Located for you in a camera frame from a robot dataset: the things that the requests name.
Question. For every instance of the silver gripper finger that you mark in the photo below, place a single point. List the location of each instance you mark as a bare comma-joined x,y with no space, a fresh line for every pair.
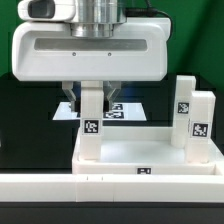
111,90
67,87

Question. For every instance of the white fiducial marker plate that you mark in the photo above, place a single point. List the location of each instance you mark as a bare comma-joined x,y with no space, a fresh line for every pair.
120,112

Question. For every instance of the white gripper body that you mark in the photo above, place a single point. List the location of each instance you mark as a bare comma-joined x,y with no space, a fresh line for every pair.
137,51

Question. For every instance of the white desk top tray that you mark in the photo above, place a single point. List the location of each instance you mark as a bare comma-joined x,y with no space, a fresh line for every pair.
135,150

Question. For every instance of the white L-shaped obstacle fence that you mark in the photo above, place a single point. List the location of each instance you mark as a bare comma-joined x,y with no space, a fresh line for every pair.
111,188

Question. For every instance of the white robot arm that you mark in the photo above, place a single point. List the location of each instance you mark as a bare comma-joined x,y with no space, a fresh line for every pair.
87,18

